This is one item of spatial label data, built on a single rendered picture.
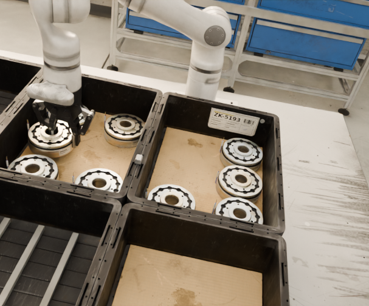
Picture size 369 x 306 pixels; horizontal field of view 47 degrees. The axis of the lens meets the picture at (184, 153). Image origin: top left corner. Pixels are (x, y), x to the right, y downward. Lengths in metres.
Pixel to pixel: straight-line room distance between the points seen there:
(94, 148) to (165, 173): 0.19
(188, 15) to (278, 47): 1.82
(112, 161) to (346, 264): 0.62
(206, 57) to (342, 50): 1.86
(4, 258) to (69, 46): 0.41
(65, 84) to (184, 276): 0.44
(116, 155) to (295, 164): 0.58
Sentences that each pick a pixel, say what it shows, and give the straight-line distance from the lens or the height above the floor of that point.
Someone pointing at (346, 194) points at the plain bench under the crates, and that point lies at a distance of 1.32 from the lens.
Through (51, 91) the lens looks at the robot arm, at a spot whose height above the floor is 1.04.
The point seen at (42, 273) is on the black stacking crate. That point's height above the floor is 0.83.
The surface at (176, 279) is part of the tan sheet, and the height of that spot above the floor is 0.83.
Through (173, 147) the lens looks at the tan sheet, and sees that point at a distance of 1.06.
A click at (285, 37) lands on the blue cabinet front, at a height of 0.46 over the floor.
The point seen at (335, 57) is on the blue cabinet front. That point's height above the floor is 0.39.
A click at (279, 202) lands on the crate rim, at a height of 0.92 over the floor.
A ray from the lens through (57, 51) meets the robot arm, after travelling 0.84.
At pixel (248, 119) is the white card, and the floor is 0.91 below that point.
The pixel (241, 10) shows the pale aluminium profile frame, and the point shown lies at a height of 0.59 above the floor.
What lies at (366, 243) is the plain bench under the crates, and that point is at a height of 0.70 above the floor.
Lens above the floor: 1.50
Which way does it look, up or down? 39 degrees down
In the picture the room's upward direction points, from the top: 11 degrees clockwise
